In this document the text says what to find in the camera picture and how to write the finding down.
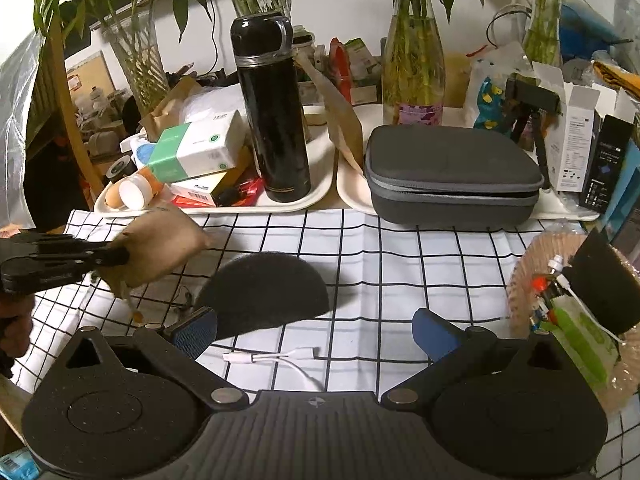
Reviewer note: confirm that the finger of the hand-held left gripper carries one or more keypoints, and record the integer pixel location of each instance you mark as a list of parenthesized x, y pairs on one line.
[(45, 275), (55, 245)]

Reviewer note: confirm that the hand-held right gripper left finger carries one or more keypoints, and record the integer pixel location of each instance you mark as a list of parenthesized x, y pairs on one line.
[(192, 332)]

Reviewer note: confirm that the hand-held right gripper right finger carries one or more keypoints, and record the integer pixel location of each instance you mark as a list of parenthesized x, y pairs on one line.
[(435, 335)]

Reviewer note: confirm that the black foam semicircle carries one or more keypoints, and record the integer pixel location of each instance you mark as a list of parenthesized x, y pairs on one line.
[(265, 290)]

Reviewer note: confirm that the beige cloth pouch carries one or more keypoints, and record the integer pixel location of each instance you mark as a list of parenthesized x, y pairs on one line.
[(160, 245)]

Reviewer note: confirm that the person's left hand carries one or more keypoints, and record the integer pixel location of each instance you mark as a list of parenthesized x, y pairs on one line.
[(15, 330)]

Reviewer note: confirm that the tan egg-shaped object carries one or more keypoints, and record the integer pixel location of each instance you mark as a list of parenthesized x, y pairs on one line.
[(112, 196)]

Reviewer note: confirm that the checked tablecloth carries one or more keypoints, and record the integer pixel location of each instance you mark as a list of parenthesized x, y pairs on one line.
[(390, 270)]

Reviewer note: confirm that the white orange small bottle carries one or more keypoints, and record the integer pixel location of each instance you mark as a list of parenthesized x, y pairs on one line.
[(137, 192)]

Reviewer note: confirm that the black tape roll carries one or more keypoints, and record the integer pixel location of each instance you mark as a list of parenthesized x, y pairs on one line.
[(120, 167)]

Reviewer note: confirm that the wicker basket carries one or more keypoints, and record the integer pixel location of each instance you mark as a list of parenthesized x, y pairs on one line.
[(530, 270)]

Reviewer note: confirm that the silver plastic bag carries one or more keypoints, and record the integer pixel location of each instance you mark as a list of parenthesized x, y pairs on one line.
[(15, 125)]

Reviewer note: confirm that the flat white box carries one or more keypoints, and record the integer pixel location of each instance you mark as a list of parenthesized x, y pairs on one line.
[(200, 189)]

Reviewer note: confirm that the green packet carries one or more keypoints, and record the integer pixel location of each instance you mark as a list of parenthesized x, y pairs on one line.
[(585, 345)]

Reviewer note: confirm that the red packet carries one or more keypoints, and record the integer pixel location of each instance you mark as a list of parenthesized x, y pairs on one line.
[(247, 190)]

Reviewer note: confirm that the grey zip case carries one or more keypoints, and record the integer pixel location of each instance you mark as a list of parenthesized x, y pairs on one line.
[(450, 175)]

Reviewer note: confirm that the white tray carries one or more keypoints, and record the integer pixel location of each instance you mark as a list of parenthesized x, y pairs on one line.
[(300, 204), (355, 195)]

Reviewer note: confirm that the green white tissue pack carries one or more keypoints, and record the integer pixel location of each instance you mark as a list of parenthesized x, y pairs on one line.
[(200, 147)]

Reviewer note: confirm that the black foam block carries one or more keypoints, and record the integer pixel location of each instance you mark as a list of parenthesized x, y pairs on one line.
[(605, 285)]

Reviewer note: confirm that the white plastic bag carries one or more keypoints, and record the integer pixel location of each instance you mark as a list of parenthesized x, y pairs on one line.
[(215, 102)]

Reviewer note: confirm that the black thermos bottle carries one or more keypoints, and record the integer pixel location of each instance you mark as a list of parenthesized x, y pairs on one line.
[(275, 125)]

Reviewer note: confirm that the brown paper bag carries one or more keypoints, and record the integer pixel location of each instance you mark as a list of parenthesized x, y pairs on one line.
[(340, 120)]

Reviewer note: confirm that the white carton box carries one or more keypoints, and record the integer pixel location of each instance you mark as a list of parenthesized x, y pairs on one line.
[(575, 135)]

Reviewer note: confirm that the black carton box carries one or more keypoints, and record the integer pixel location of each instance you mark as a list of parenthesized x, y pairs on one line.
[(607, 160)]

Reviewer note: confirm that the white bag with blue print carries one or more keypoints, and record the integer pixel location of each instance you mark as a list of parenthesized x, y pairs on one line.
[(492, 90)]

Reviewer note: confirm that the black phone tripod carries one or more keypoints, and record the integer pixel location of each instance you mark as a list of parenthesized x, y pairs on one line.
[(530, 100)]

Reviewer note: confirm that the bamboo in purple-label vase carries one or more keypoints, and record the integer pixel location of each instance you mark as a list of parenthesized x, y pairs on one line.
[(412, 70)]

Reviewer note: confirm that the yellow cloth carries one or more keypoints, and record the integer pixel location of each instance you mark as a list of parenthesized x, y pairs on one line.
[(620, 77)]

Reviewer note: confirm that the blue plastic bag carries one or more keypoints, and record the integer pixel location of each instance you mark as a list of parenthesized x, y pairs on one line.
[(590, 30)]

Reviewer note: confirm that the wooden chair frame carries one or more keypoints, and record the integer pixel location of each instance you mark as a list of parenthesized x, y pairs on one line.
[(75, 140)]

